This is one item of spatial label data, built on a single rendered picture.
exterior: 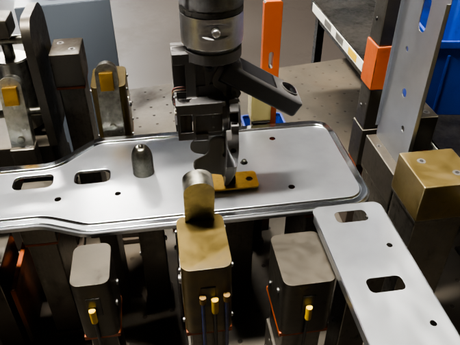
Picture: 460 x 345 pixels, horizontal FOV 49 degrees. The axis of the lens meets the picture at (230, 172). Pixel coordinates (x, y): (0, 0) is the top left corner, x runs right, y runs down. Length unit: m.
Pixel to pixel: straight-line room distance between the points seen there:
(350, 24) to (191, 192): 0.77
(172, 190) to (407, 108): 0.36
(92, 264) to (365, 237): 0.35
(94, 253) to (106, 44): 0.66
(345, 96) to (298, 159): 0.85
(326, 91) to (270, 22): 0.83
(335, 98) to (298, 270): 1.02
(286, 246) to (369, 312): 0.15
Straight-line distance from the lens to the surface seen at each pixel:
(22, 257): 0.93
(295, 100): 0.65
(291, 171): 0.77
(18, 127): 0.90
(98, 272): 0.65
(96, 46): 1.23
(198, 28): 0.58
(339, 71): 1.79
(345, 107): 1.57
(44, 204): 0.75
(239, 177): 0.74
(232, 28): 0.59
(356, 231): 0.69
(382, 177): 0.84
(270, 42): 0.86
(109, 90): 0.86
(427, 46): 0.73
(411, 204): 0.72
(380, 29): 0.91
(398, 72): 0.80
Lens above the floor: 1.46
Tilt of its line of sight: 37 degrees down
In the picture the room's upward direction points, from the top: straight up
